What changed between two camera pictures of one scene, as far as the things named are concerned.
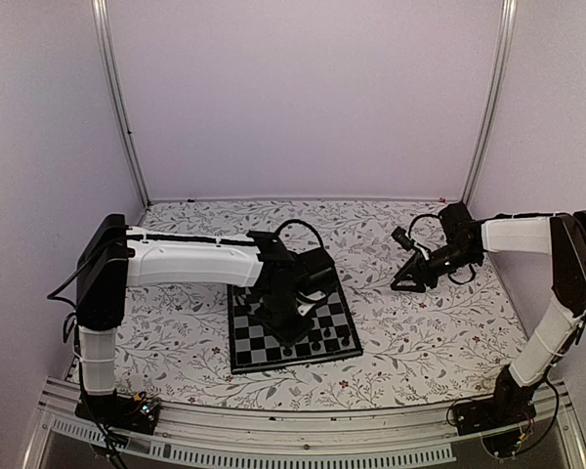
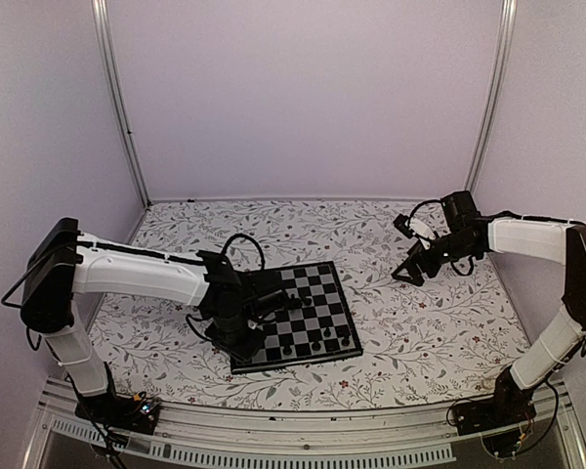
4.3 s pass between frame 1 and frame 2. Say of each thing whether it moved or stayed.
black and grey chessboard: stayed
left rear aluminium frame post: stayed
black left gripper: moved
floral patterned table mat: stayed
